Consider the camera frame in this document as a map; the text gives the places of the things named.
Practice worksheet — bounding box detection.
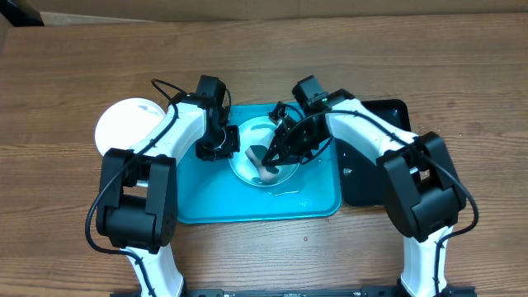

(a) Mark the light blue plate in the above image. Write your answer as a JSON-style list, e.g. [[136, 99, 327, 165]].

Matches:
[[229, 116, 299, 186]]

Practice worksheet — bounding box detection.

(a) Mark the dark object in corner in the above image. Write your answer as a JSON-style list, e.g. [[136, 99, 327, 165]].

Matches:
[[0, 0, 45, 27]]

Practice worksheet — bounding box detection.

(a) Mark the black plastic tray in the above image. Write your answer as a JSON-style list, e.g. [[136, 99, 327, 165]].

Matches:
[[335, 99, 411, 207]]

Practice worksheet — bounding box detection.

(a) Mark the pink white plate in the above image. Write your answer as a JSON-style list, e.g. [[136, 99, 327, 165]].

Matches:
[[94, 97, 166, 156]]

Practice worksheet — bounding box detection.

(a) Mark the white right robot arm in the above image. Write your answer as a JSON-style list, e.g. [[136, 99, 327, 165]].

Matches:
[[262, 76, 466, 296]]

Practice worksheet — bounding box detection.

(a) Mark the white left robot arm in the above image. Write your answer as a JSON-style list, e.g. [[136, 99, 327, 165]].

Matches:
[[85, 75, 240, 296]]

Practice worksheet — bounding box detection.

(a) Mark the green sponge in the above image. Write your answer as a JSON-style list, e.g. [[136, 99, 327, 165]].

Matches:
[[245, 144, 279, 183]]

